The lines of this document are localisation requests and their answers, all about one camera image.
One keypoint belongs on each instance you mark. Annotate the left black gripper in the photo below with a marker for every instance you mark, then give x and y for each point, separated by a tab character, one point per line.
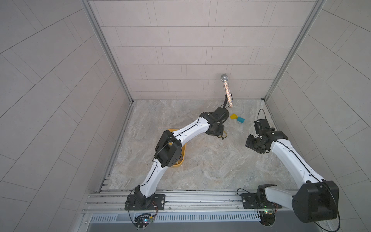
227	102

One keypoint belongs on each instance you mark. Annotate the yellow plastic storage box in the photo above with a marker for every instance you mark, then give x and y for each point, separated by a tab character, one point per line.
181	160

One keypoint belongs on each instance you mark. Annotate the yellow handled black scissors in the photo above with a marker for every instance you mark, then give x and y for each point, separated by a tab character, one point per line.
223	135

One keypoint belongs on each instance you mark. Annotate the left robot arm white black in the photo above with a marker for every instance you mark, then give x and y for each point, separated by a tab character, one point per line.
169	148

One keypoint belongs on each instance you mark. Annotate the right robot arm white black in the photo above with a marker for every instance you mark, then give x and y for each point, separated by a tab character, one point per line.
316	199

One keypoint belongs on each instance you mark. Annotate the teal small block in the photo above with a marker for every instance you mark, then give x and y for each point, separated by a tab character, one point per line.
240	120

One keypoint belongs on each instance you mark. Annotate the glitter microphone with silver head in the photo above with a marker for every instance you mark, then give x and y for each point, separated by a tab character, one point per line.
224	79

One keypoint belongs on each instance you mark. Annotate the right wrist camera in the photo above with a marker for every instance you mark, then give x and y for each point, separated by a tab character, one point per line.
261	126

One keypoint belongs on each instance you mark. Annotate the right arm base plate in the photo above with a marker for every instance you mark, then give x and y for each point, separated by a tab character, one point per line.
252	201

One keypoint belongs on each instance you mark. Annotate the right circuit board with wires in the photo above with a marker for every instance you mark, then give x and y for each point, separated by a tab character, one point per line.
266	216

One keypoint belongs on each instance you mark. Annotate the circuit board with wires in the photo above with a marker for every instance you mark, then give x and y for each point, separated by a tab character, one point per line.
143	220
266	216

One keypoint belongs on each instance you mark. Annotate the aluminium mounting rail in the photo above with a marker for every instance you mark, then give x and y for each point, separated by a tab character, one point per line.
175	201

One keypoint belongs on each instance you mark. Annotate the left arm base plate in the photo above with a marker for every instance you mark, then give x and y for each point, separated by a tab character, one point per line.
138	203

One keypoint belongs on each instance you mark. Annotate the left circuit board with wires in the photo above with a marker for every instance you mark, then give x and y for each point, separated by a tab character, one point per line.
143	220

